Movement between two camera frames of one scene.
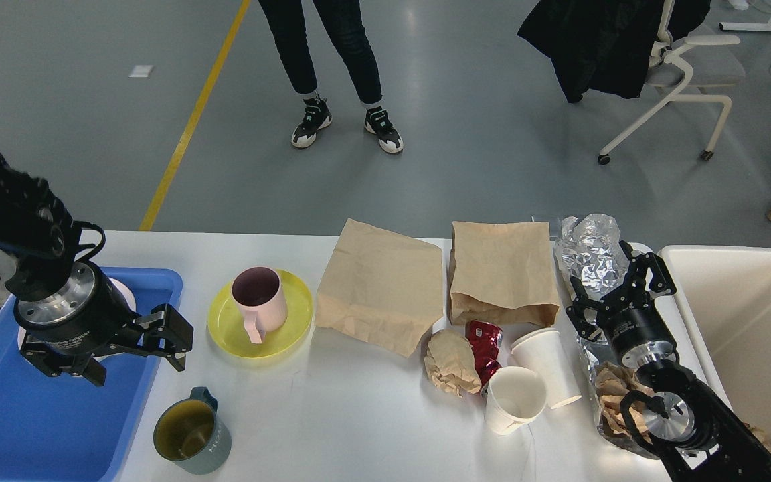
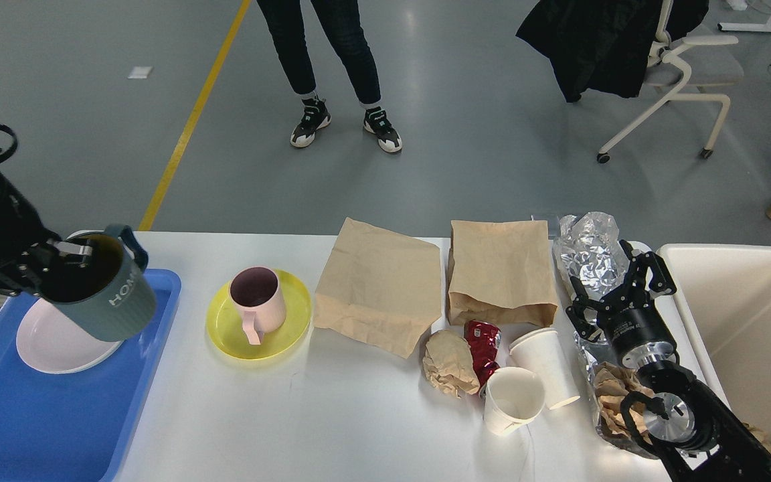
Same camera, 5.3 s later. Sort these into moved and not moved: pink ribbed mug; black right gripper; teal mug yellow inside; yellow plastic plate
Moved: teal mug yellow inside
Not moved: yellow plastic plate; black right gripper; pink ribbed mug
